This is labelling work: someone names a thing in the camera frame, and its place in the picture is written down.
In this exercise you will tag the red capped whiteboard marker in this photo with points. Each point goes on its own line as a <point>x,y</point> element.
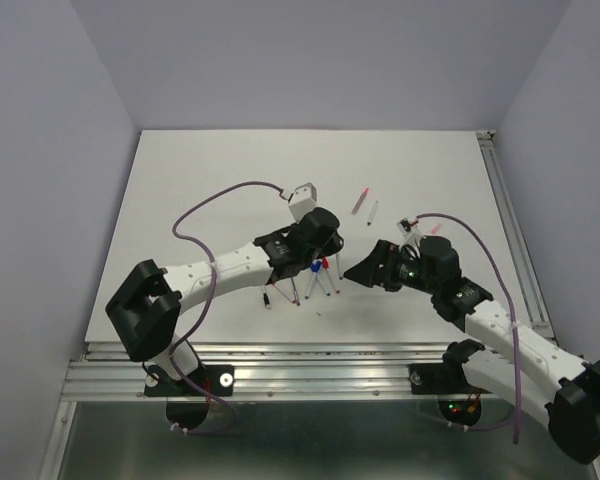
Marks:
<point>326,269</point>

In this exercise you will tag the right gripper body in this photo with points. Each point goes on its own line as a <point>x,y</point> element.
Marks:
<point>412,275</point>

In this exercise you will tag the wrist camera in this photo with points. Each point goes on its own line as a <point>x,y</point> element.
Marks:
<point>409,228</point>
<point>303,200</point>

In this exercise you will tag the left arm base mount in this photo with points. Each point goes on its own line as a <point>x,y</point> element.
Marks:
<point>217,379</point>

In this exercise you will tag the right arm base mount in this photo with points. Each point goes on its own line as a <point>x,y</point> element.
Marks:
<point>429,379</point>

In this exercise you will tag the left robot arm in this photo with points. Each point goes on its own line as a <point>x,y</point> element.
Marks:
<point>146,307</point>

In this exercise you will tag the black tipped marker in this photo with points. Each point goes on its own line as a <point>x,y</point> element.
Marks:
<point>266,298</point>

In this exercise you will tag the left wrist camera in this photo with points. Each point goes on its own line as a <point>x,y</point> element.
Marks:
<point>303,200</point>

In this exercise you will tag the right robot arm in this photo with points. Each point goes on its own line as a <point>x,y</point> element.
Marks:
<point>559,389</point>

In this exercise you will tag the blue capped whiteboard marker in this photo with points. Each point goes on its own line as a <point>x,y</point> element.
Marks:
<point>315,279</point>
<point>339,266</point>

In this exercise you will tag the pink highlighter pen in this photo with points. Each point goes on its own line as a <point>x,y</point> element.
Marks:
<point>360,201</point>

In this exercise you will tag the aluminium rail frame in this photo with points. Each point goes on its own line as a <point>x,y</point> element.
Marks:
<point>195,195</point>

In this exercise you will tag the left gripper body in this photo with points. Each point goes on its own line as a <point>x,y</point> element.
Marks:
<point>330,248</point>

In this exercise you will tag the blue ballpoint pen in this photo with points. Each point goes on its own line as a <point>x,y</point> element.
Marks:
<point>295,292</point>

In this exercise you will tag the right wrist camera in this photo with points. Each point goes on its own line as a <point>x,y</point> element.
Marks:
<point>409,228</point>

